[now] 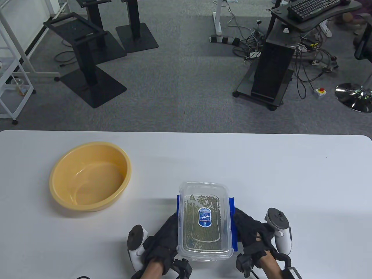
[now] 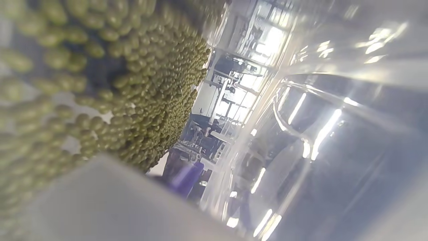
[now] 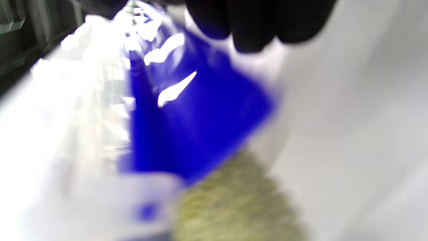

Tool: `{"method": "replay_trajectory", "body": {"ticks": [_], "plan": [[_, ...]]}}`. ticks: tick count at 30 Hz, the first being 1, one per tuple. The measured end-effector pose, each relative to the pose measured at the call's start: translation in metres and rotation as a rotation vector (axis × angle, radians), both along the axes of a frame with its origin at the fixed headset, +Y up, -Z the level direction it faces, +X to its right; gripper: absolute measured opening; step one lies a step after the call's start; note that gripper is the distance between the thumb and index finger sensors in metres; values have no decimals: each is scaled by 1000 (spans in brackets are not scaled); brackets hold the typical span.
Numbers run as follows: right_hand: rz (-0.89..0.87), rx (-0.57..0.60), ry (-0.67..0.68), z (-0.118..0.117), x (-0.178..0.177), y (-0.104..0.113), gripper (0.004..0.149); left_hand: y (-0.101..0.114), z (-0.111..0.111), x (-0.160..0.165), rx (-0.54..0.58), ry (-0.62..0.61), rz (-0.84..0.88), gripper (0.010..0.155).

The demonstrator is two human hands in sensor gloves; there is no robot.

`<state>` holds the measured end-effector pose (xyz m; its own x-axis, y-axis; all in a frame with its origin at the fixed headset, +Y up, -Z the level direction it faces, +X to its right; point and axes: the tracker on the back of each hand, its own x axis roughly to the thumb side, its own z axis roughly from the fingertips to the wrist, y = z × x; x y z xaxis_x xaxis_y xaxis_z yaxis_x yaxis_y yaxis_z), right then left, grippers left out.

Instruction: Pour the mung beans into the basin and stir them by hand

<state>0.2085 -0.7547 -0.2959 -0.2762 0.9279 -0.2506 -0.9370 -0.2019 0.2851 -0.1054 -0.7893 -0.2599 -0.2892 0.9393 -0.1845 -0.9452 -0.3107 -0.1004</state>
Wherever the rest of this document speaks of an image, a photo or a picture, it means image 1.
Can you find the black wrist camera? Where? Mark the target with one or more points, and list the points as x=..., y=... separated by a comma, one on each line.
x=183, y=267
x=244, y=263

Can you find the black pedestal stand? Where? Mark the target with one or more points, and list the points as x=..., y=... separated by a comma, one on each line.
x=109, y=49
x=136, y=35

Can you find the white metal rack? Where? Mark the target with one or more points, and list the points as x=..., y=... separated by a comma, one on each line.
x=11, y=96

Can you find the black computer tower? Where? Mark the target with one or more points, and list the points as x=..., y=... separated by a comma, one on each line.
x=273, y=66

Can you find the black office chair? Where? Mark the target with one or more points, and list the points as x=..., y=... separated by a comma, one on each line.
x=363, y=46

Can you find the green beans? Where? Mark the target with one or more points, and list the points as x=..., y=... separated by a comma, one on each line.
x=191, y=223

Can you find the power strip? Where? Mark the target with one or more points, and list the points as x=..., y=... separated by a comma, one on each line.
x=223, y=39

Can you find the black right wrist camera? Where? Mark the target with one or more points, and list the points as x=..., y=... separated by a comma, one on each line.
x=244, y=263

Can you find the person's left forearm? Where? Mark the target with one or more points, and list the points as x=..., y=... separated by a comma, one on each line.
x=152, y=270

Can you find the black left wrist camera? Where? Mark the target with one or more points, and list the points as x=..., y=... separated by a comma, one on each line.
x=183, y=267

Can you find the dark grey desk top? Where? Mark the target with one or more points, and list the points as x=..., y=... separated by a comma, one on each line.
x=325, y=20

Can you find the person's right hand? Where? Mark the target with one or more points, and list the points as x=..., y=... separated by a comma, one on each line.
x=255, y=238

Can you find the white black left controller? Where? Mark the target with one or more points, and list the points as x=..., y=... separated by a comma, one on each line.
x=135, y=238

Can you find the person's left fingers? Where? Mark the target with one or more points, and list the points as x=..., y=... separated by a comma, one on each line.
x=172, y=222

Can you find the white black right controller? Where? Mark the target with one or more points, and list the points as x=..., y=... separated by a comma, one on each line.
x=279, y=229

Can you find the yellow plastic basin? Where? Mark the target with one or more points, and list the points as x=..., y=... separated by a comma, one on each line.
x=87, y=180

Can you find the chrome chair base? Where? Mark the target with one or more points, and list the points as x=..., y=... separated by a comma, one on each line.
x=353, y=97

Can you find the clear glass jar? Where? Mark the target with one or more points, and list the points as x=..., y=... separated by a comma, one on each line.
x=19, y=87

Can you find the grey wrist module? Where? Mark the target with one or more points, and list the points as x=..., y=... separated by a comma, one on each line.
x=292, y=273

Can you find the black stand with tilted frame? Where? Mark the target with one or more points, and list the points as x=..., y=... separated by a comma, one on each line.
x=87, y=75

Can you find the white black controller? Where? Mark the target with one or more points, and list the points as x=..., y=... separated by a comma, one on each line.
x=135, y=238
x=279, y=229

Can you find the clear plastic container blue clips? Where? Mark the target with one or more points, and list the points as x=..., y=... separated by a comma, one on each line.
x=203, y=252

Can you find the person's right fingers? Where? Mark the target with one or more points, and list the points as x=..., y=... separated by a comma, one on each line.
x=239, y=219

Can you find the person's right forearm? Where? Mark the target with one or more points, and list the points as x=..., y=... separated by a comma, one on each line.
x=271, y=266

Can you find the black wheeled cart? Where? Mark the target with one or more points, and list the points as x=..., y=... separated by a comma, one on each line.
x=247, y=87

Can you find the white desk leg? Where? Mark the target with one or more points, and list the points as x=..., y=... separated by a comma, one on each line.
x=217, y=20

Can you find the red emergency stop button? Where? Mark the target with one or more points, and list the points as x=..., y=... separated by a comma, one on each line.
x=321, y=91

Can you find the black keyboard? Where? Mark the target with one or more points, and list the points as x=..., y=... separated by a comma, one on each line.
x=312, y=8

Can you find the person's left hand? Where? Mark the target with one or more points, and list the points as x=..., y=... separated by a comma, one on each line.
x=162, y=241

